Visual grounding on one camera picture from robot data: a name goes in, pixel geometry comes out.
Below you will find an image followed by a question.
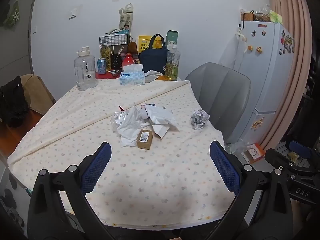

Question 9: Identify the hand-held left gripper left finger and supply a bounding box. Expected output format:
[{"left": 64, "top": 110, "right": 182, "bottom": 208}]
[{"left": 27, "top": 142, "right": 118, "bottom": 240}]

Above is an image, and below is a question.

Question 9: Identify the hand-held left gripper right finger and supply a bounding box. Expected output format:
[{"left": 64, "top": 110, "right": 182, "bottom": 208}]
[{"left": 209, "top": 141, "right": 293, "bottom": 240}]

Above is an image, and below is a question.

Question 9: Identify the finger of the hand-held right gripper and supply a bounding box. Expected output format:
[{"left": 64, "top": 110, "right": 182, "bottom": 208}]
[
  {"left": 264, "top": 148, "right": 317, "bottom": 178},
  {"left": 287, "top": 140, "right": 316, "bottom": 161}
]

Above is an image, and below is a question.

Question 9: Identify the white tissue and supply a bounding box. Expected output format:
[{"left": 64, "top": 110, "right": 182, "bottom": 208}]
[{"left": 116, "top": 106, "right": 150, "bottom": 147}]

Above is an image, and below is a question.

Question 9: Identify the foil ball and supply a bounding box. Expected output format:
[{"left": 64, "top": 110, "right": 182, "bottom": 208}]
[{"left": 190, "top": 109, "right": 210, "bottom": 130}]

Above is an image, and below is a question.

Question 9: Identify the silver foil wrapper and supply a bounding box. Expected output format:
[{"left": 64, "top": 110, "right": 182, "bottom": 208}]
[{"left": 110, "top": 110, "right": 130, "bottom": 130}]

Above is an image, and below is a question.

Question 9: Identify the small cardboard box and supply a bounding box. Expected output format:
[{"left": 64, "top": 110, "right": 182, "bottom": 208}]
[{"left": 137, "top": 129, "right": 153, "bottom": 150}]

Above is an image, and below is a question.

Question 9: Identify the white torn envelope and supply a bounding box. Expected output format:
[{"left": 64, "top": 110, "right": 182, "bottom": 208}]
[{"left": 145, "top": 104, "right": 179, "bottom": 139}]

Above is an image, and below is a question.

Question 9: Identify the orange white box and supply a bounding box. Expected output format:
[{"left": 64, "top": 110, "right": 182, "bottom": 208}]
[{"left": 241, "top": 143, "right": 265, "bottom": 164}]

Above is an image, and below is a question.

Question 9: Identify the gold fridge magnet cluster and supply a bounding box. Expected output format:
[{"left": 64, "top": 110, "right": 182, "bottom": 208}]
[{"left": 251, "top": 116, "right": 265, "bottom": 131}]

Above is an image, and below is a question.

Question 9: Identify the pink curtain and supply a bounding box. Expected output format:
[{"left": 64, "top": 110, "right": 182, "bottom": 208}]
[{"left": 260, "top": 0, "right": 313, "bottom": 150}]

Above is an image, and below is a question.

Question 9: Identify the grey chair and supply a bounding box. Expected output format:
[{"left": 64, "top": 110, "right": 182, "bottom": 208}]
[{"left": 184, "top": 62, "right": 251, "bottom": 144}]

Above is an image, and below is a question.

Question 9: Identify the white fridge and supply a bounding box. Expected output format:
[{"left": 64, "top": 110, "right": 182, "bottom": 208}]
[{"left": 232, "top": 20, "right": 297, "bottom": 145}]

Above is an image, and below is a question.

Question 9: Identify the black spotted white cloth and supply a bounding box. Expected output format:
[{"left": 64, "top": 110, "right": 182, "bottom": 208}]
[{"left": 0, "top": 172, "right": 25, "bottom": 230}]

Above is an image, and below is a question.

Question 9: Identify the red tray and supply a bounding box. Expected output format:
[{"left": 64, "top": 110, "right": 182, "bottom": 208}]
[{"left": 95, "top": 69, "right": 123, "bottom": 80}]

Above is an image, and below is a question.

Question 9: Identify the large clear water jug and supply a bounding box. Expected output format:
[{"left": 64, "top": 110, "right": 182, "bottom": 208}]
[{"left": 74, "top": 46, "right": 98, "bottom": 91}]

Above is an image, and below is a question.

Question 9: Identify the blue tissue box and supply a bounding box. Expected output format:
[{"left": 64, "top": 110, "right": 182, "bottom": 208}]
[{"left": 119, "top": 64, "right": 146, "bottom": 85}]

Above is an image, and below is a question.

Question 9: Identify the blue drink can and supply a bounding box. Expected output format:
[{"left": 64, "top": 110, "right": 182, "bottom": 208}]
[{"left": 97, "top": 58, "right": 107, "bottom": 75}]

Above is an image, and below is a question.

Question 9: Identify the cluster of fridge stickers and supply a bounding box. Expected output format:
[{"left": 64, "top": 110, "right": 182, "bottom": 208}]
[{"left": 279, "top": 30, "right": 296, "bottom": 55}]

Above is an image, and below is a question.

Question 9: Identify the black jacket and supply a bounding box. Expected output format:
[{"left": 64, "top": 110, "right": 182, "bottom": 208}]
[{"left": 0, "top": 75, "right": 30, "bottom": 128}]

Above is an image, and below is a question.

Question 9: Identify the clear plastic bag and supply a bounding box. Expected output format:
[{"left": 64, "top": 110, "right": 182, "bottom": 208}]
[{"left": 220, "top": 29, "right": 247, "bottom": 71}]

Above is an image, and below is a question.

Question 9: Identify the black chopstick holder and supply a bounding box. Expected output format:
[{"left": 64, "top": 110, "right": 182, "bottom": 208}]
[{"left": 111, "top": 46, "right": 124, "bottom": 69}]

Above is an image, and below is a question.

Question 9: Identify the printed paper sheet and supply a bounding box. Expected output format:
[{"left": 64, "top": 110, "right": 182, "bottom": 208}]
[{"left": 145, "top": 69, "right": 164, "bottom": 83}]

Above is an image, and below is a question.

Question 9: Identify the red teapot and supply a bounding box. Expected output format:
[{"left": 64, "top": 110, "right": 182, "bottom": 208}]
[{"left": 121, "top": 52, "right": 135, "bottom": 72}]

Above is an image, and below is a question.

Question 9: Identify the yellow tea bottle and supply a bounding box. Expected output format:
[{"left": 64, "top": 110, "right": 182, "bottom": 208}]
[
  {"left": 100, "top": 42, "right": 112, "bottom": 72},
  {"left": 165, "top": 44, "right": 181, "bottom": 81}
]

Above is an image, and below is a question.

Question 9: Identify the navy lunch bag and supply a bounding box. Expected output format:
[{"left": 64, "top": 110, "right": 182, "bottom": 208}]
[{"left": 138, "top": 34, "right": 170, "bottom": 75}]

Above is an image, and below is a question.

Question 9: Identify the light green box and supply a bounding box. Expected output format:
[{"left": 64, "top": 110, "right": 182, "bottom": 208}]
[{"left": 269, "top": 10, "right": 283, "bottom": 25}]

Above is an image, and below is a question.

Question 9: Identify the yellow snack packet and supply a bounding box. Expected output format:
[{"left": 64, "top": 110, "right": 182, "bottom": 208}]
[{"left": 138, "top": 35, "right": 163, "bottom": 53}]

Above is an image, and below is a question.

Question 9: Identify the green carton box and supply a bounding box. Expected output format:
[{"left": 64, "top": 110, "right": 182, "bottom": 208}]
[{"left": 166, "top": 30, "right": 179, "bottom": 48}]

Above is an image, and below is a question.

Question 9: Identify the wooden basket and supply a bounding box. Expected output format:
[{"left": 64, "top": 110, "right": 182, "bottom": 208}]
[{"left": 241, "top": 9, "right": 255, "bottom": 22}]

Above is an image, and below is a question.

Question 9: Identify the grey door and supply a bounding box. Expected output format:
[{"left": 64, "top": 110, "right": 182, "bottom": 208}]
[{"left": 0, "top": 0, "right": 38, "bottom": 85}]

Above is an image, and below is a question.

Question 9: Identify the white printed tote bag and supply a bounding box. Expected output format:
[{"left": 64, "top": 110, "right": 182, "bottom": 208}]
[{"left": 118, "top": 3, "right": 134, "bottom": 34}]

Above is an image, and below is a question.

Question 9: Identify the green hanging plush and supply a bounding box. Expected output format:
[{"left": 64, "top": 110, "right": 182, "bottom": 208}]
[{"left": 3, "top": 1, "right": 20, "bottom": 28}]

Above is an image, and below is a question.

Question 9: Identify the black wire basket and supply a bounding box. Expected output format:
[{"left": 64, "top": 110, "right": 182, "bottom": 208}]
[{"left": 99, "top": 34, "right": 132, "bottom": 47}]

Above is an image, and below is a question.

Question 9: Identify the wire storage basket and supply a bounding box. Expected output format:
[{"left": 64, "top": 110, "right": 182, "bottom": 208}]
[{"left": 254, "top": 6, "right": 272, "bottom": 22}]

